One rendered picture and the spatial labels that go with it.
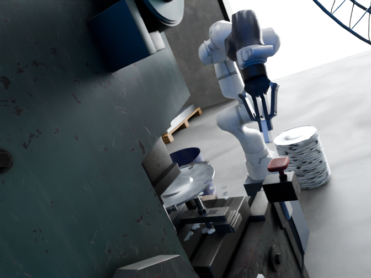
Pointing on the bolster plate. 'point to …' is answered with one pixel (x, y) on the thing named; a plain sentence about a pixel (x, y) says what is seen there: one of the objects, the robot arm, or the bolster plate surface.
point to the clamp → (206, 214)
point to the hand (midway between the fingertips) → (266, 131)
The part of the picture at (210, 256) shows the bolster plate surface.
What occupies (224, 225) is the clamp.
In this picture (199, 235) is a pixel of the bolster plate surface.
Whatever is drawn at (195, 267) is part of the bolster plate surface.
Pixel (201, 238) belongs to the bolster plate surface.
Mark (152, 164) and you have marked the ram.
